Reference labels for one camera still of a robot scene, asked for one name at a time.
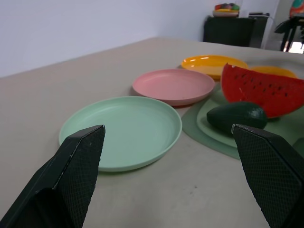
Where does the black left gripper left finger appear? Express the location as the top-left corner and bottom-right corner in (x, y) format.
(0, 124), (106, 228)

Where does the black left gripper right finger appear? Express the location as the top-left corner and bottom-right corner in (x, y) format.
(231, 123), (304, 228)

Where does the light green plate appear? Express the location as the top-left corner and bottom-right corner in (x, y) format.
(58, 95), (183, 172)

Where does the yellow plate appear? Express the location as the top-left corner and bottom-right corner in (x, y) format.
(181, 55), (249, 80)

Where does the pink plate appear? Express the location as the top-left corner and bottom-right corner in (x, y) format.
(132, 68), (216, 106)

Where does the bowl of toy fruit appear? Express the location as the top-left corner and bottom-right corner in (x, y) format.
(212, 2), (240, 18)

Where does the dark green avocado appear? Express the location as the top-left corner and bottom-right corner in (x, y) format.
(206, 101), (268, 132)

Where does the green silicone tray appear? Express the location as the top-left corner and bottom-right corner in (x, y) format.
(181, 84), (304, 161)

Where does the red watermelon slice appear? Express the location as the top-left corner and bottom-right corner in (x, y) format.
(220, 62), (304, 119)

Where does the yellow mango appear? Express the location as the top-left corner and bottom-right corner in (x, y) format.
(249, 66), (298, 79)

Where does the black stand with legs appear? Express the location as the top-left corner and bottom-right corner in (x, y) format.
(274, 16), (304, 53)

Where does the black cabinet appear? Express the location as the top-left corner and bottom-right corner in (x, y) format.
(203, 15), (268, 49)

